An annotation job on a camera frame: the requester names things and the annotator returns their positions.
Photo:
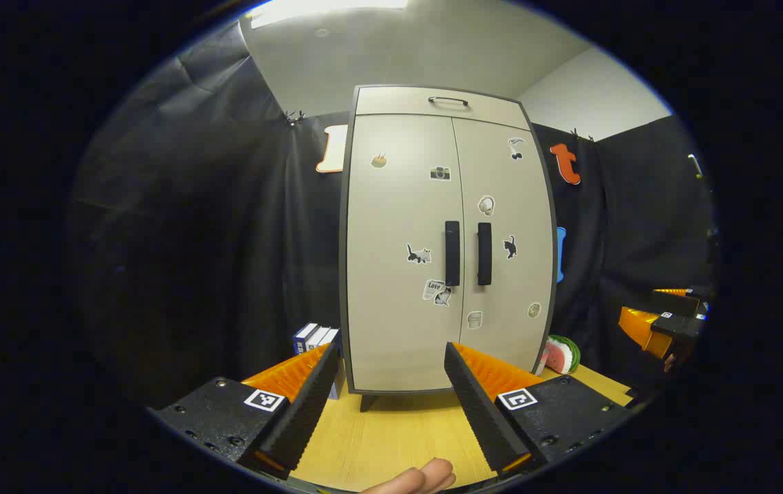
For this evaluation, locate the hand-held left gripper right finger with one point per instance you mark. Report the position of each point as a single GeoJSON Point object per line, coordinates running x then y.
{"type": "Point", "coordinates": [480, 412]}

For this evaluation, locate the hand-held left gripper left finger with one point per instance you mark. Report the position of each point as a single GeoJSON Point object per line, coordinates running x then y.
{"type": "Point", "coordinates": [309, 405]}

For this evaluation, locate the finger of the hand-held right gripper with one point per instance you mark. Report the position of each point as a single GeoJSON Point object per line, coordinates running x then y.
{"type": "Point", "coordinates": [676, 328]}
{"type": "Point", "coordinates": [679, 300]}

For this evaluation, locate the beige double-door shoe cabinet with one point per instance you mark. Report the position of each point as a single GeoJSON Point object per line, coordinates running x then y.
{"type": "Point", "coordinates": [343, 274]}

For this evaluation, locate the cabinet door with headphone sticker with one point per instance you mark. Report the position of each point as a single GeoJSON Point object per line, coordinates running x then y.
{"type": "Point", "coordinates": [508, 206]}

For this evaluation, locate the cabinet door with camera sticker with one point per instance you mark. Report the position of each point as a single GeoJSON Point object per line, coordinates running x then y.
{"type": "Point", "coordinates": [398, 206]}

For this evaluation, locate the beige cabinet drawer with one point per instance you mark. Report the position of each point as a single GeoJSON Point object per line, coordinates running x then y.
{"type": "Point", "coordinates": [391, 101]}

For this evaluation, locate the toy watermelon slice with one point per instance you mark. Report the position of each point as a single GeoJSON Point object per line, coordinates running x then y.
{"type": "Point", "coordinates": [561, 355]}

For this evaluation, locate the black cloth clip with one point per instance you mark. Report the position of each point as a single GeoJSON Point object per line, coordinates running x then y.
{"type": "Point", "coordinates": [294, 118]}
{"type": "Point", "coordinates": [582, 134]}

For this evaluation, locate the black backdrop cloth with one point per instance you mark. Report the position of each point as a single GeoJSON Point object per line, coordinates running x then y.
{"type": "Point", "coordinates": [192, 240]}

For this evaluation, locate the ceiling light panel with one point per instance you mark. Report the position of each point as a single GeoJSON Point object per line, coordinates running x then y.
{"type": "Point", "coordinates": [322, 8]}

